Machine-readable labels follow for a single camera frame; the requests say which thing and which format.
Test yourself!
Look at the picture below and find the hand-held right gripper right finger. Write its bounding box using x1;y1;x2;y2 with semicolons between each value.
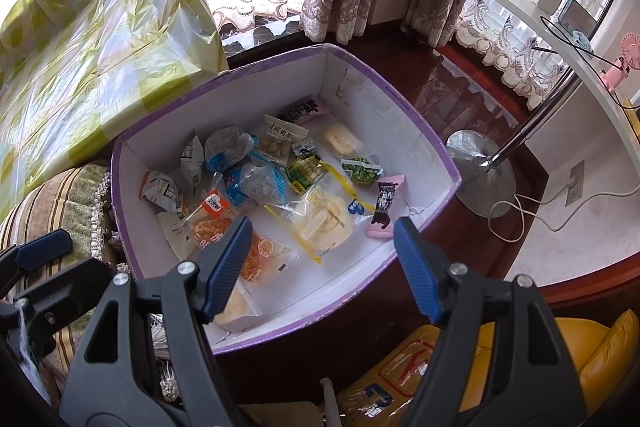
392;217;588;427

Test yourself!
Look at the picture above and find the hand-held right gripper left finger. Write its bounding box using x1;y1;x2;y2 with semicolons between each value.
59;215;254;427

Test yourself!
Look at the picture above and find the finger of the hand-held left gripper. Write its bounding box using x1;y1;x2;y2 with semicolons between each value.
0;229;73;288
15;258;114;314

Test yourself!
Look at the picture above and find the orange printed snack packet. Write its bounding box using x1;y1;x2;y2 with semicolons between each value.
190;189;301;285

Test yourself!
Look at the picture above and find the pale cake clear packet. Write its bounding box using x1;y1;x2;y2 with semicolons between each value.
212;279;263;333

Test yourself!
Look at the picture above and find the pink dark printed snack packet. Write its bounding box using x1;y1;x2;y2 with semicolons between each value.
365;173;406;240
277;96;331;125

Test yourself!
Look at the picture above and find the round cake packet yellow strip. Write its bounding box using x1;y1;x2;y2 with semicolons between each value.
264;184;376;265

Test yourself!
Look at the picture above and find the green snack packet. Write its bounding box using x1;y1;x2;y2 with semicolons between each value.
285;152;328;195
341;155;385;185

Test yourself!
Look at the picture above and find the yellow cake clear packet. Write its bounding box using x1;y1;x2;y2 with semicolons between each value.
322;123;363;156

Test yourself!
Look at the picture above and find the purple rimmed white cardboard box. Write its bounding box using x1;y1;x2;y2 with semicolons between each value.
110;43;462;355

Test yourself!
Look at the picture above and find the striped sofa cushion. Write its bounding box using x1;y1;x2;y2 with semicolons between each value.
0;162;178;403

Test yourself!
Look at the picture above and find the white printed snack packet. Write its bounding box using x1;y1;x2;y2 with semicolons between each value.
156;209;198;260

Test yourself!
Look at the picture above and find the blue edged clear snack packet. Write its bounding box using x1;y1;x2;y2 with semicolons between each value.
222;162;288;210
204;126;261;172

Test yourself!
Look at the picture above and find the white orange snack packet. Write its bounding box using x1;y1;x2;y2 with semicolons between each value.
139;169;183;212

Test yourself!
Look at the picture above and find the white grey snack packet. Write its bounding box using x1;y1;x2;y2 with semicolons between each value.
180;134;206;198

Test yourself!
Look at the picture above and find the metal floor stand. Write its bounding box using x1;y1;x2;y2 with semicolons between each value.
445;69;583;218

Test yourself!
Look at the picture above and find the beige nut snack packet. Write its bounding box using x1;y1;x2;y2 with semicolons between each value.
262;114;308;168

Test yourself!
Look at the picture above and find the metal rod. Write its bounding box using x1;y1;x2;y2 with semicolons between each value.
320;377;341;427

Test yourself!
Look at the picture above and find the yellow checked plastic tablecloth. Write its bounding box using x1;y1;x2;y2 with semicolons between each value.
0;0;231;198

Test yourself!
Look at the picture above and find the white curved desk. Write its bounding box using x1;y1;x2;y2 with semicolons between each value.
466;0;640;168

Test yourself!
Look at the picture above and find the dark small box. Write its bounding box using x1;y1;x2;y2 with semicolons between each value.
560;0;598;40

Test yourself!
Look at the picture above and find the pink mini fan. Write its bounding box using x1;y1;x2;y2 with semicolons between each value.
600;32;640;92

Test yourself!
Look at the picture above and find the white power cable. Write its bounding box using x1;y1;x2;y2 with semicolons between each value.
487;189;640;233

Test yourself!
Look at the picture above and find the wall socket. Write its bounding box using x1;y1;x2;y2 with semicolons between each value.
565;161;586;206

